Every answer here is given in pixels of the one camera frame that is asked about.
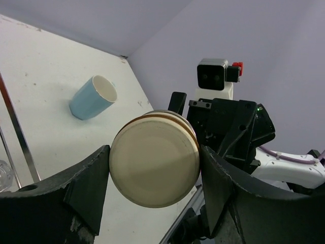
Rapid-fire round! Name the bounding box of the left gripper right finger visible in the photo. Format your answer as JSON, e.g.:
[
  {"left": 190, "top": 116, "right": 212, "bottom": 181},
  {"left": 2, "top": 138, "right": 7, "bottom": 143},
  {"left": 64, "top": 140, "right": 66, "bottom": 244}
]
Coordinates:
[{"left": 200, "top": 146, "right": 324, "bottom": 243}]

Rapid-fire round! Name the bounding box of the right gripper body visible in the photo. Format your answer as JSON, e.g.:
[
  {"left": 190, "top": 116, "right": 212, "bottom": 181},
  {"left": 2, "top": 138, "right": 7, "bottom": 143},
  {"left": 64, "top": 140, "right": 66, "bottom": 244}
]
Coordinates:
[{"left": 187, "top": 98, "right": 275, "bottom": 174}]

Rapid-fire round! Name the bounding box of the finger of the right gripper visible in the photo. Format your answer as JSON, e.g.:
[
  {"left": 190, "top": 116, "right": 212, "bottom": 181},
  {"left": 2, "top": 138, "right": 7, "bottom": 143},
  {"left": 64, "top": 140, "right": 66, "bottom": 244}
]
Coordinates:
[{"left": 168, "top": 91, "right": 187, "bottom": 115}]

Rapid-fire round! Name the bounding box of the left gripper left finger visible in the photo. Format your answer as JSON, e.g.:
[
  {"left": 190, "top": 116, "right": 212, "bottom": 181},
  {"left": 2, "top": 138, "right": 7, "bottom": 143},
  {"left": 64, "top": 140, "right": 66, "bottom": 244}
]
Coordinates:
[{"left": 1, "top": 145, "right": 110, "bottom": 243}]

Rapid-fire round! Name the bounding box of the beige brown-striped cup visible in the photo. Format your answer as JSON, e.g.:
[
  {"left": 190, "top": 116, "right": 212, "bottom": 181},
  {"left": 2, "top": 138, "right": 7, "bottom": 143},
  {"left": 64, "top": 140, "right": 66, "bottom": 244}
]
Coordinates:
[{"left": 109, "top": 110, "right": 200, "bottom": 208}]

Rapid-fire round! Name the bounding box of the light blue mug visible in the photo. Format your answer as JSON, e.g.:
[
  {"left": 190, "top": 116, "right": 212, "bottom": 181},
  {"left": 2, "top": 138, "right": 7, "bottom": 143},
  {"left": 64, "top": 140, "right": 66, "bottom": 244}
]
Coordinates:
[{"left": 69, "top": 75, "right": 118, "bottom": 120}]

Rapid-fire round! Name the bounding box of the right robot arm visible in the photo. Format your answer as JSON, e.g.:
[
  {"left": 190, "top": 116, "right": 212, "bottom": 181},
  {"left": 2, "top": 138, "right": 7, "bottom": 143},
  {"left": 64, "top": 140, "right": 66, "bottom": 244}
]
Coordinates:
[{"left": 186, "top": 98, "right": 324, "bottom": 195}]

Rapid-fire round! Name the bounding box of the clear glass in rack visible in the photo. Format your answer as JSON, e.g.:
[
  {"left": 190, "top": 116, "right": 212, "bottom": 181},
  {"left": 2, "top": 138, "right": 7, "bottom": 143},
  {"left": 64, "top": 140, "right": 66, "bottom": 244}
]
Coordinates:
[{"left": 0, "top": 160, "right": 14, "bottom": 192}]

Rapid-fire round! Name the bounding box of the aluminium front rail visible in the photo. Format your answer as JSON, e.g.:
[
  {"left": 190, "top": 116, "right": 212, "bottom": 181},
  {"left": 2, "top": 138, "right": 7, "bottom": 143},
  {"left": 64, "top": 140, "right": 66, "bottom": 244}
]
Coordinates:
[{"left": 159, "top": 185, "right": 205, "bottom": 244}]

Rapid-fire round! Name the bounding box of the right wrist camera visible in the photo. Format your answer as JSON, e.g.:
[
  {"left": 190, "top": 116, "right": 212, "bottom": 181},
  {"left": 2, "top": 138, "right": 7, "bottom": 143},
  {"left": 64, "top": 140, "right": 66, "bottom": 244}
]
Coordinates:
[{"left": 194, "top": 58, "right": 243, "bottom": 100}]

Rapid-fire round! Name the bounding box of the metal wire dish rack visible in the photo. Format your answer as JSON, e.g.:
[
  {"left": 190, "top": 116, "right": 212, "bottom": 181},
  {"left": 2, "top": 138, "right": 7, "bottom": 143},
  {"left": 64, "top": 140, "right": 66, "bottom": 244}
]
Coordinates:
[{"left": 1, "top": 74, "right": 41, "bottom": 189}]

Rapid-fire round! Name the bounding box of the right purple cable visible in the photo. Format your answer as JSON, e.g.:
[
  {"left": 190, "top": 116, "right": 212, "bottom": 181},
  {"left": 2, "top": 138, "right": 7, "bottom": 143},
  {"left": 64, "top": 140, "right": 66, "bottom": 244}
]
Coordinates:
[{"left": 258, "top": 144, "right": 325, "bottom": 165}]

